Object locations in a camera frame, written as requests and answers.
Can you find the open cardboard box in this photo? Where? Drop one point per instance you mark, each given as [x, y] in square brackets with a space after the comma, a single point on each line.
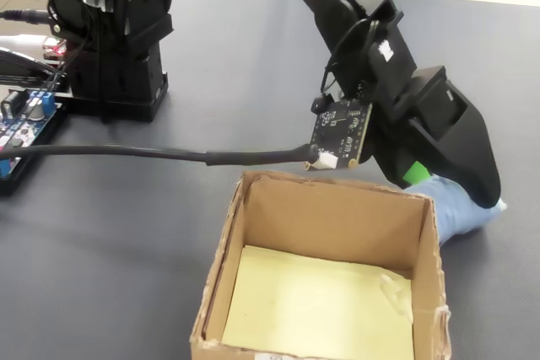
[337, 225]

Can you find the small board with red light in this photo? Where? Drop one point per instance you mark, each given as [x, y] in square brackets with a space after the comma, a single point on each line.
[55, 50]

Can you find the yellow paper sheet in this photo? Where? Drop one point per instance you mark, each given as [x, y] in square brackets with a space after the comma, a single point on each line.
[312, 305]

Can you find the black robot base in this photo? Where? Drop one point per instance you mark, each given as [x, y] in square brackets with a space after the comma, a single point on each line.
[126, 107]

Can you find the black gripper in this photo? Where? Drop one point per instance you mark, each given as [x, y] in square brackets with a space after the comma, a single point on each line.
[434, 103]

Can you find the blue electronics board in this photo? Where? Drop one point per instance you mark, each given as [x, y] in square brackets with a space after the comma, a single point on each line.
[8, 188]

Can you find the blue yarn block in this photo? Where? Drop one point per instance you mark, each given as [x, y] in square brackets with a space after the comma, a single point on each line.
[455, 212]

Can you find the blue controller circuit board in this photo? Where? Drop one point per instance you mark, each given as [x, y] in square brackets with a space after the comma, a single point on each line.
[25, 132]

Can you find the black power plug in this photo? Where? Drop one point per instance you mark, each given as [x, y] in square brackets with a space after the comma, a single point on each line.
[21, 15]

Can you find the black camera circuit board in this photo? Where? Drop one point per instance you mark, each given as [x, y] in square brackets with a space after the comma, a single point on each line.
[337, 132]

